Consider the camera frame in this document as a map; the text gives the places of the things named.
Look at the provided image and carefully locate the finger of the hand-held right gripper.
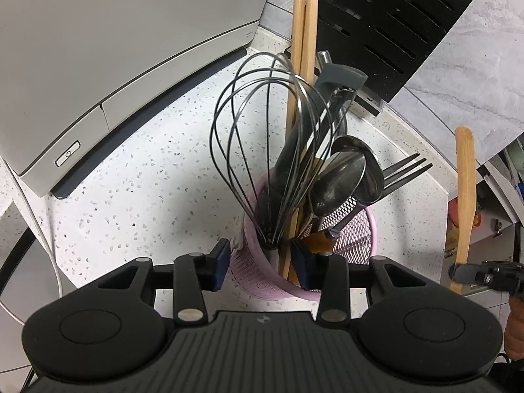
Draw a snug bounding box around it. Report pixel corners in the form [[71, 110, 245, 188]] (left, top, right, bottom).
[[448, 262, 493, 285]]

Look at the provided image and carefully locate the steel wire whisk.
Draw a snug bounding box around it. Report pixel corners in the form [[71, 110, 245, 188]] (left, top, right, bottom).
[[210, 52, 348, 255]]

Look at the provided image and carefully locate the wooden spatula handle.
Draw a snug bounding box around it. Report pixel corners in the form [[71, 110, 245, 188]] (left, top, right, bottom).
[[449, 127, 478, 294]]

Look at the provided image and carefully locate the thick white cable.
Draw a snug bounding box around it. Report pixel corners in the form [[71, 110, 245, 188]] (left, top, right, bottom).
[[0, 159, 62, 300]]

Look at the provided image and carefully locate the grey peeler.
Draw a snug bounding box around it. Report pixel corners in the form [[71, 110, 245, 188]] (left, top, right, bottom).
[[270, 62, 368, 214]]

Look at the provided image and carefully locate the white countertop appliance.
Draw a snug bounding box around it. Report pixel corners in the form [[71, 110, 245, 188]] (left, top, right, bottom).
[[0, 0, 279, 199]]

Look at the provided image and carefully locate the dark metal fork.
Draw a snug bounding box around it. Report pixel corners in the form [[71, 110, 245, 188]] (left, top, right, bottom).
[[381, 152, 434, 195]]

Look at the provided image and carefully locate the person's right forearm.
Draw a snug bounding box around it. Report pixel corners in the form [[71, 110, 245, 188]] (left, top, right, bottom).
[[503, 295, 524, 361]]

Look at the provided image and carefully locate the pink mesh cup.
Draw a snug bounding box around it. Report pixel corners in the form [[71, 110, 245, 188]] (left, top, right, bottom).
[[229, 172, 379, 301]]

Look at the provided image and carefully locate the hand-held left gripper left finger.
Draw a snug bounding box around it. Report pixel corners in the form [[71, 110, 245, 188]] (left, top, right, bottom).
[[97, 238, 231, 325]]

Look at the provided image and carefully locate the black slotted knife block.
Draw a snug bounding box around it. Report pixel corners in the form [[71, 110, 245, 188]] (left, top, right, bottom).
[[317, 0, 484, 117]]

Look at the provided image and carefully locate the small steel spoon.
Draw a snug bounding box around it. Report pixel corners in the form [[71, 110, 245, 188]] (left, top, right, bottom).
[[310, 151, 367, 231]]

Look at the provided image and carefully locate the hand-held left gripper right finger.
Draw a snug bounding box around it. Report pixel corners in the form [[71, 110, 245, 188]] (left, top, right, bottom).
[[291, 241, 435, 323]]

